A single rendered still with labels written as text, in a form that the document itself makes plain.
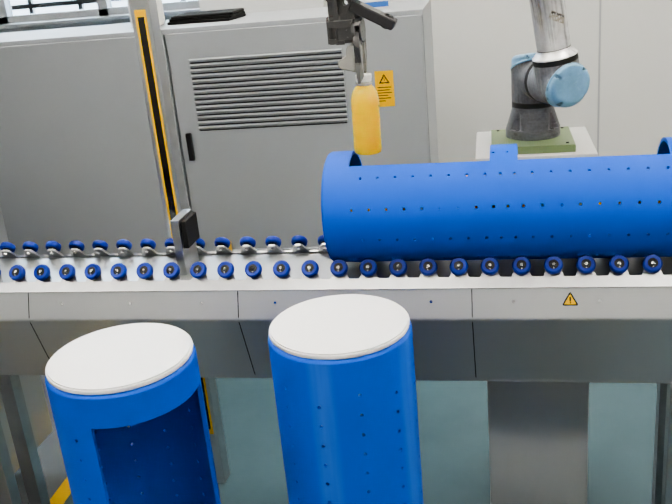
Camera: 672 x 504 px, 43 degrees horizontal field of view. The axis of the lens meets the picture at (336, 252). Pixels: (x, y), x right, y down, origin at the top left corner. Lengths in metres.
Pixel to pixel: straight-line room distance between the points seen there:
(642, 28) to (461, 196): 2.93
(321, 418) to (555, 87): 1.09
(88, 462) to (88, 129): 2.46
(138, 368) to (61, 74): 2.47
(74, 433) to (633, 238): 1.28
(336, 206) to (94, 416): 0.80
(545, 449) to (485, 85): 2.55
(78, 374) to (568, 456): 1.62
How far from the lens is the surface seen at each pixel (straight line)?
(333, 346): 1.59
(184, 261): 2.32
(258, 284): 2.21
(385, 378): 1.61
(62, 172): 4.05
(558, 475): 2.80
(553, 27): 2.27
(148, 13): 2.57
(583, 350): 2.20
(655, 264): 2.12
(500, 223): 2.03
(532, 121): 2.42
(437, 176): 2.04
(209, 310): 2.26
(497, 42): 4.77
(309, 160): 3.66
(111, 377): 1.61
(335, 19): 2.09
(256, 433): 3.34
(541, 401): 2.66
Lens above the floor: 1.75
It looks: 20 degrees down
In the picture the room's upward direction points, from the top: 5 degrees counter-clockwise
